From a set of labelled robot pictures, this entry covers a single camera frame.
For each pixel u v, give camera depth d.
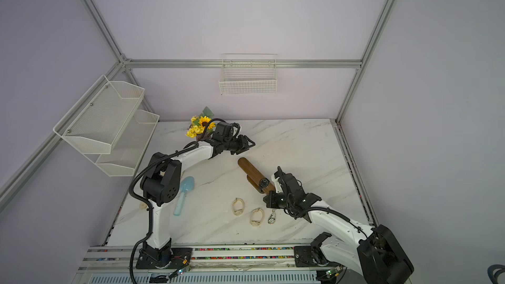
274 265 0.73
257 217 0.84
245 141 0.89
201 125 0.86
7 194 0.49
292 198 0.64
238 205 0.88
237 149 0.88
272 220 0.82
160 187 0.55
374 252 0.40
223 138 0.79
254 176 0.88
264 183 0.86
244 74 0.96
